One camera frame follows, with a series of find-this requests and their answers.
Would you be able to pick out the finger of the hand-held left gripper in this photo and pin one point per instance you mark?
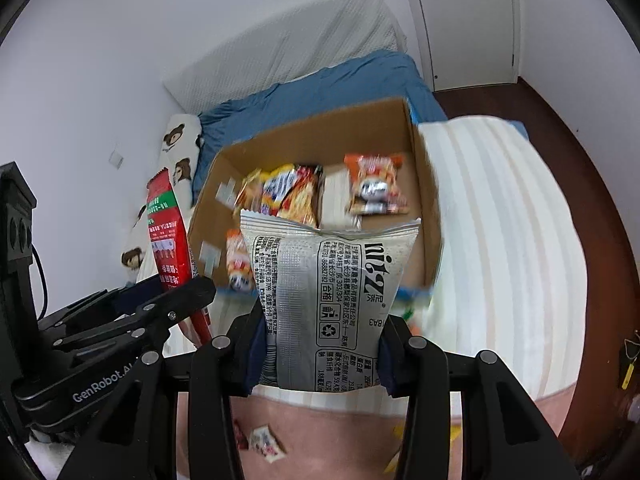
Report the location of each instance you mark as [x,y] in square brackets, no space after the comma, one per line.
[165,305]
[100,302]

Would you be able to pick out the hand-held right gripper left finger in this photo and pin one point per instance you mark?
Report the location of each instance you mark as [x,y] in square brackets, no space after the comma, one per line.
[255,355]

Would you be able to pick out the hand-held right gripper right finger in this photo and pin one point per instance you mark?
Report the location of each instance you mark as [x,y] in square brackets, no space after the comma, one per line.
[387,367]

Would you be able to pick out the red green snack packet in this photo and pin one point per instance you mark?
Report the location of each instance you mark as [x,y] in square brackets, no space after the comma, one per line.
[165,230]

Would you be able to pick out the small orange panda snack packet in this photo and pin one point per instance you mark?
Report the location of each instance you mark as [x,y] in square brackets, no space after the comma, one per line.
[237,260]

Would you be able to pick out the silver white snack packet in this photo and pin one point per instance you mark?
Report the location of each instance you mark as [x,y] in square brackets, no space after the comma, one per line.
[325,280]

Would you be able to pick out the yellow orange snack packet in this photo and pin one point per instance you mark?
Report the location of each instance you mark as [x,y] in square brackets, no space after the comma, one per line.
[249,192]

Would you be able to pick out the noodle print snack packet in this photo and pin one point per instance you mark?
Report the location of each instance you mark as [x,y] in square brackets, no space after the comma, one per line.
[297,195]

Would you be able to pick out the clear white snack packet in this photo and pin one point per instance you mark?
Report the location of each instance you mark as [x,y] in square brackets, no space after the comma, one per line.
[336,197]

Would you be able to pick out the large orange panda snack packet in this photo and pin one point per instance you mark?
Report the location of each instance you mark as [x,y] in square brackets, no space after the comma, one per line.
[375,182]

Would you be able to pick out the cardboard box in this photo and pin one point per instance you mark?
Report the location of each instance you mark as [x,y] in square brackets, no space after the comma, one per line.
[325,130]

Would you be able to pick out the yellow crinkled snack packet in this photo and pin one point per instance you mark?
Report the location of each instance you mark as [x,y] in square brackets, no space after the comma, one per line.
[397,432]

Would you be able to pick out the small white patterned snack packet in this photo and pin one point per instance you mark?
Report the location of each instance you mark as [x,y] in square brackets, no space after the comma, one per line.
[266,442]

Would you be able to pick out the bear print long pillow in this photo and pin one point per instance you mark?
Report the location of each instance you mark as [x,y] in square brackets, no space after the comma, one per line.
[172,180]

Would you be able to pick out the yellow tag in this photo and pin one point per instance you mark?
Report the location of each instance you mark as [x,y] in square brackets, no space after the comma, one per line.
[627,372]

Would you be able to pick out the blue bedsheet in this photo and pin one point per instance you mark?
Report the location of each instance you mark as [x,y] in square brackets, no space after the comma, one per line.
[320,92]

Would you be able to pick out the white quilted pillow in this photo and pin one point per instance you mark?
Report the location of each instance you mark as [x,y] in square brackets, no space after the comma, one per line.
[300,40]

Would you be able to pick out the white door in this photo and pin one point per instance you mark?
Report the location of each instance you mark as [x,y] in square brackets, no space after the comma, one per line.
[465,25]

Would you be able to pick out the white wall socket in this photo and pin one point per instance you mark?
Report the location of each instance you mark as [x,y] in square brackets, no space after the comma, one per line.
[117,158]

